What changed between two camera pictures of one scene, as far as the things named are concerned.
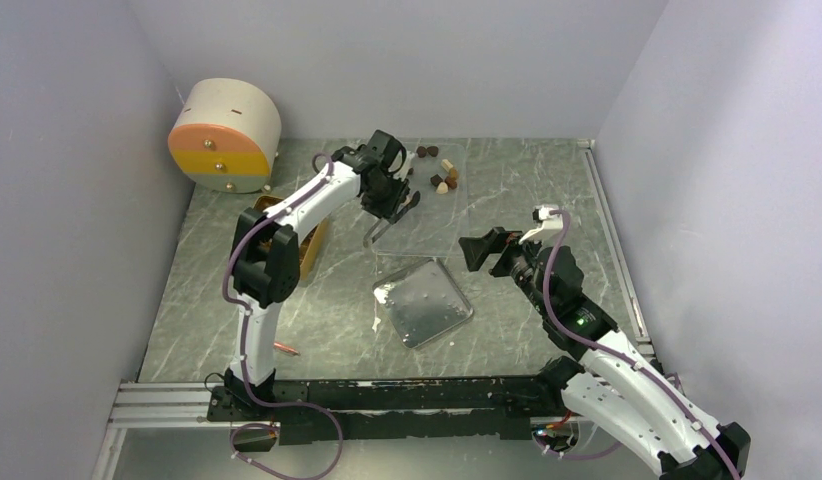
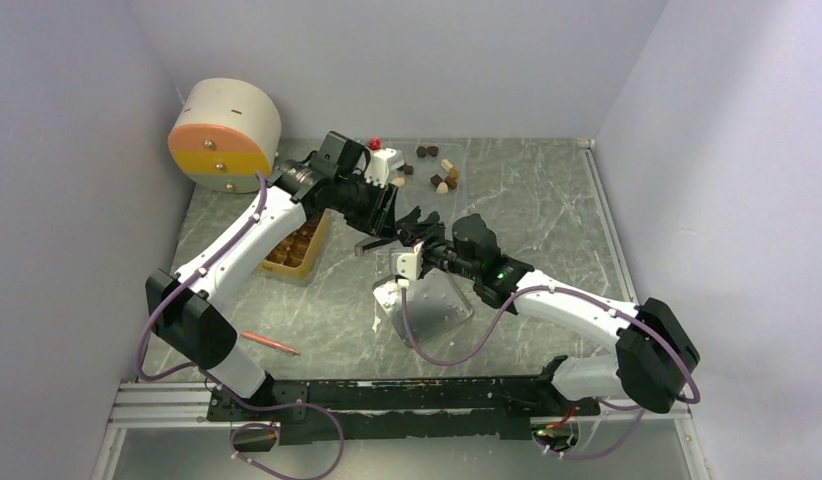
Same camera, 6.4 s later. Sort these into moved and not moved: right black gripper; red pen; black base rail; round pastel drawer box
Moved: right black gripper
Not moved: round pastel drawer box; black base rail; red pen
